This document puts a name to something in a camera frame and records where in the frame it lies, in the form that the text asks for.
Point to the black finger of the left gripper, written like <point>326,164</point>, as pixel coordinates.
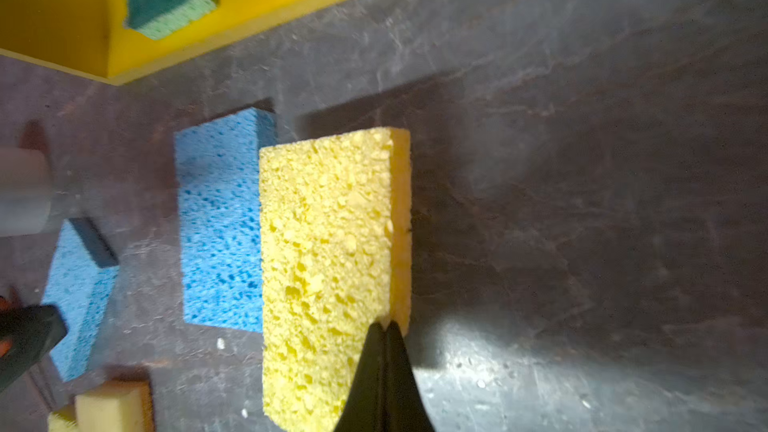
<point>33,332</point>

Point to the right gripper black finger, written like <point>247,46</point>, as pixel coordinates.
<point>384,395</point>

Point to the tan yellow sponge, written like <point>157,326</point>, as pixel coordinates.
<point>116,406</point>

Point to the yellow pink blue shelf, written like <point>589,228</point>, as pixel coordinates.
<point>87,38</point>

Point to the blue sponge far left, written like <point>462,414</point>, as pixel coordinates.
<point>81,278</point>

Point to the blue sponge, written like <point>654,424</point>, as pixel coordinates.
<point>217,170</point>
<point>81,278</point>

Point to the clear tape roll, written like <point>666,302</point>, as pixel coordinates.
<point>26,192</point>

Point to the blue sponge centre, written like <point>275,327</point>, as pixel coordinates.
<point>217,170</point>

